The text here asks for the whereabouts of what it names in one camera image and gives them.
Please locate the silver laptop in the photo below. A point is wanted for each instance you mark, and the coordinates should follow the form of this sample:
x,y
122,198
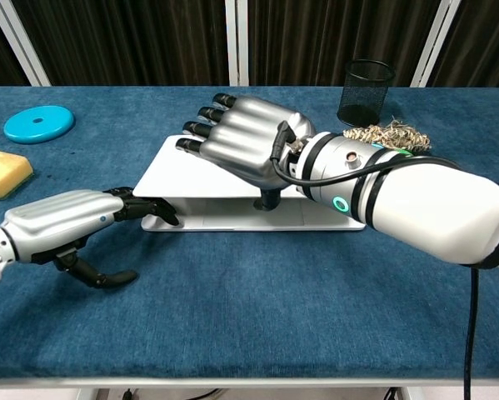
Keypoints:
x,y
178,166

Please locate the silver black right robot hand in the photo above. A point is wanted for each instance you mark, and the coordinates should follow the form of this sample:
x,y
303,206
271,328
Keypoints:
x,y
249,137

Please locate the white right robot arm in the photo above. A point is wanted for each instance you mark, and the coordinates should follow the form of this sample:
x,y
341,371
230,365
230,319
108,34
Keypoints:
x,y
432,208

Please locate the green ball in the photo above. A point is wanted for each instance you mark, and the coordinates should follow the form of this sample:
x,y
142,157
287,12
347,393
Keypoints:
x,y
404,153

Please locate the white frame post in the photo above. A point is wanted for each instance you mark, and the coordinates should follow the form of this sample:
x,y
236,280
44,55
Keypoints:
x,y
237,41
434,41
20,46

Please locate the beige twine bundle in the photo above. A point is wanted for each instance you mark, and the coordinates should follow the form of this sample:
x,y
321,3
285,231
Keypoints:
x,y
382,135

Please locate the blue round disc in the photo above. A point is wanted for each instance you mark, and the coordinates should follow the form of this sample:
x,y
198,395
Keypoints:
x,y
38,125

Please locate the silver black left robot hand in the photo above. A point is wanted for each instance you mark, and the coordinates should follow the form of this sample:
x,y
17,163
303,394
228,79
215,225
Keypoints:
x,y
57,221

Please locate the black pleated curtain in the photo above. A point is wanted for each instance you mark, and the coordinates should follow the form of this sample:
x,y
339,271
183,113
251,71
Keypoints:
x,y
136,41

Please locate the black mesh pen cup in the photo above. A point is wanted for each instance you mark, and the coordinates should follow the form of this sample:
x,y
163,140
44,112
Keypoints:
x,y
363,98

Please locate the blue table cloth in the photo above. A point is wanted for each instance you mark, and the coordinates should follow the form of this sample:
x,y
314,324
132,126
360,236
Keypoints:
x,y
249,308

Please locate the yellow sponge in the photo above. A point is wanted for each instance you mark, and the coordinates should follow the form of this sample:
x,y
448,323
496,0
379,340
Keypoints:
x,y
3,171

